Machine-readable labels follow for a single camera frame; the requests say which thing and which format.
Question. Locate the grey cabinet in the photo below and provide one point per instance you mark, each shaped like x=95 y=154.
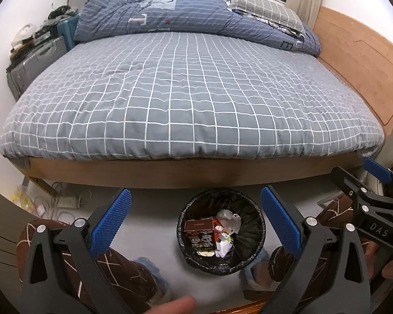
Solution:
x=0 y=235

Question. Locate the wooden headboard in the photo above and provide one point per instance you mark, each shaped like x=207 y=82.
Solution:
x=357 y=59

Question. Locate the dark red box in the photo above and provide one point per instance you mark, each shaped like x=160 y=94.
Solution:
x=199 y=225

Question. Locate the teal suitcase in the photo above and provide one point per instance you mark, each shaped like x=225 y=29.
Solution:
x=67 y=31

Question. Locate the white tissue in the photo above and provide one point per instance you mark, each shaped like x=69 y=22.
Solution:
x=231 y=220

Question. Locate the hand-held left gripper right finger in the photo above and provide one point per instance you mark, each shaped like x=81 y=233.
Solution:
x=281 y=222

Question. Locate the person's left leg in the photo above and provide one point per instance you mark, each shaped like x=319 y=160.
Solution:
x=124 y=274

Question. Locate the yellow plastic bag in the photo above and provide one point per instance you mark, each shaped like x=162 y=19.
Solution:
x=21 y=199

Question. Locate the dark clutter pile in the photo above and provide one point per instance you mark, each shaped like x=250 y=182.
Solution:
x=59 y=11

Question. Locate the grey plaid bed mattress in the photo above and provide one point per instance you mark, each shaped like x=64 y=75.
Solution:
x=183 y=104

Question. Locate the person's left hand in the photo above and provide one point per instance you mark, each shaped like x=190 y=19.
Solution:
x=177 y=305

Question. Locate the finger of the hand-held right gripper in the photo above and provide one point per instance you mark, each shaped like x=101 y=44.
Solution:
x=376 y=169
x=373 y=219

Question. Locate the black trash bin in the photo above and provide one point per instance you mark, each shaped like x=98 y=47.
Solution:
x=249 y=235

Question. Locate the grey plaid pillow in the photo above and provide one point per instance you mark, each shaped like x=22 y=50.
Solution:
x=265 y=6

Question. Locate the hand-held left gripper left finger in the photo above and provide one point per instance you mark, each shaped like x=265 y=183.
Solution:
x=113 y=222

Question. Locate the blue striped quilt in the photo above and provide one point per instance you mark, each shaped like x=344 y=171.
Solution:
x=183 y=16

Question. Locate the white round object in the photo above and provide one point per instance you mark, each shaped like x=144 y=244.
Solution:
x=24 y=32

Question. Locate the clear yogurt cup white lid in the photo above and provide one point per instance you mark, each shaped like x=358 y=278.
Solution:
x=205 y=253

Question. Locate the grey suitcase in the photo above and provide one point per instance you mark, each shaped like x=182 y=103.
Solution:
x=36 y=65

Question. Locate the blue slipper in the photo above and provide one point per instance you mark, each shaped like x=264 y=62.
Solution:
x=253 y=271
x=150 y=268

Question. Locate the black printed packet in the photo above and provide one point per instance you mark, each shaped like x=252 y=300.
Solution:
x=203 y=240

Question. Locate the wooden bed frame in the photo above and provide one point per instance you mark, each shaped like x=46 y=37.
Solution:
x=150 y=173

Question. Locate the red snack wrapper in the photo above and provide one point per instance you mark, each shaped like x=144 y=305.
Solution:
x=220 y=230

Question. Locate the white power strip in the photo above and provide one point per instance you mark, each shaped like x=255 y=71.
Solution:
x=67 y=201

